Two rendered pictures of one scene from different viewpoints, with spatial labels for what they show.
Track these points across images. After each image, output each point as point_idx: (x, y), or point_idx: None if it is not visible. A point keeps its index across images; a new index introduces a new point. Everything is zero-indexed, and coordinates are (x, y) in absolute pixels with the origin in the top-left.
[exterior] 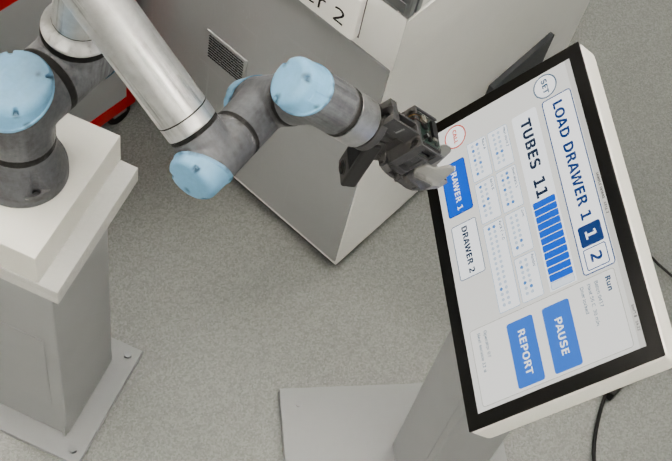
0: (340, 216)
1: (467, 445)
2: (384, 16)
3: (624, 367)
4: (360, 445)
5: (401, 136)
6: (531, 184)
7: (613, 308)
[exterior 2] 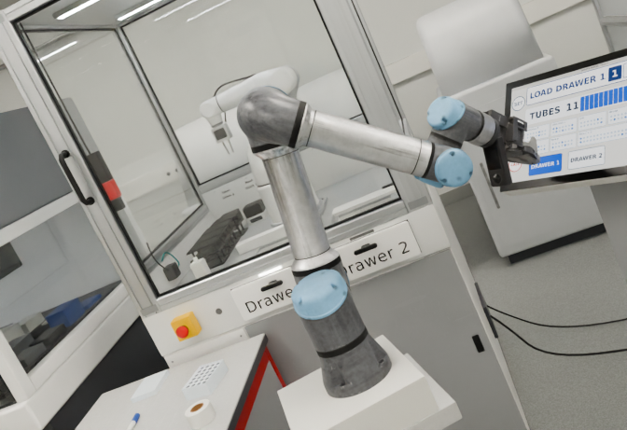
0: (507, 396)
1: None
2: (422, 218)
3: None
4: None
5: (502, 122)
6: (567, 112)
7: None
